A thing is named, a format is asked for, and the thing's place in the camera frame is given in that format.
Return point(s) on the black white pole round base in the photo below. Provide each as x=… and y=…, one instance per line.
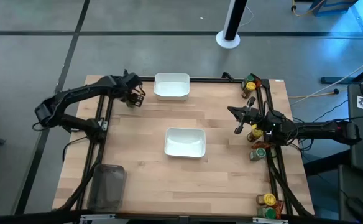
x=232, y=25

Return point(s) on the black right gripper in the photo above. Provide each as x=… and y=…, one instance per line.
x=255, y=116

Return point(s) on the yellow lid spice jar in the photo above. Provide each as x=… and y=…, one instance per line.
x=250, y=87
x=256, y=133
x=269, y=199

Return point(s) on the black stand foot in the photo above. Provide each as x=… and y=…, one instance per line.
x=340, y=80

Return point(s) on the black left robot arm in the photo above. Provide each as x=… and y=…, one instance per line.
x=76, y=93

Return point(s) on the white plastic bin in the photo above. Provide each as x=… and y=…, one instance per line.
x=184, y=143
x=172, y=88

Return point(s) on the dark translucent plastic bin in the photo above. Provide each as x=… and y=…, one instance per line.
x=107, y=186

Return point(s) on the silver crossbeam bracket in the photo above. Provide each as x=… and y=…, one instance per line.
x=96, y=216
x=270, y=221

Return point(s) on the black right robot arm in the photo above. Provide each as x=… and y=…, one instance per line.
x=318, y=129

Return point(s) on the black frame clamp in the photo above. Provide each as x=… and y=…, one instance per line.
x=228, y=76
x=125, y=73

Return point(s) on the blue metal stand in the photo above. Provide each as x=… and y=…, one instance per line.
x=324, y=7

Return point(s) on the black rig crossbeam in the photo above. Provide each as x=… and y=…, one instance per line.
x=29, y=219

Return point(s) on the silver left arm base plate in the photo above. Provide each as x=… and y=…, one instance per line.
x=103, y=125

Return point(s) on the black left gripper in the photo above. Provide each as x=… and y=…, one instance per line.
x=130, y=84

